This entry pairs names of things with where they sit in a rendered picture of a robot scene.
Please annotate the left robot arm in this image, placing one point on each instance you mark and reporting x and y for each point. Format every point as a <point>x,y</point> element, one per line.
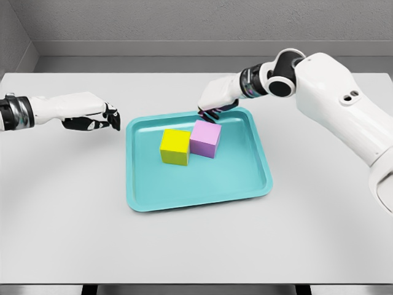
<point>18,110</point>

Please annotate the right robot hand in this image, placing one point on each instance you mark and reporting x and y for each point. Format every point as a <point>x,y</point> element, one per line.
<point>219,92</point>

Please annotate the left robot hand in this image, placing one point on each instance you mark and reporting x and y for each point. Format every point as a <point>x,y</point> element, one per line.
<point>80,103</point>

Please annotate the yellow cube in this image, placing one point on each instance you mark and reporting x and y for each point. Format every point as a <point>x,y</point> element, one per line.
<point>175,147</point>

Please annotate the pink cube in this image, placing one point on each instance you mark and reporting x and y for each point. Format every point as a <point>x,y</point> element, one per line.
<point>205,138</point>

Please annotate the teal tray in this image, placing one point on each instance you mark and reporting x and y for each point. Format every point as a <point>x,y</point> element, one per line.
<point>215,172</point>

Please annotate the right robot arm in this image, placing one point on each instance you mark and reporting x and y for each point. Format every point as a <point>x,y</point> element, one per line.
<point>331,101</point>

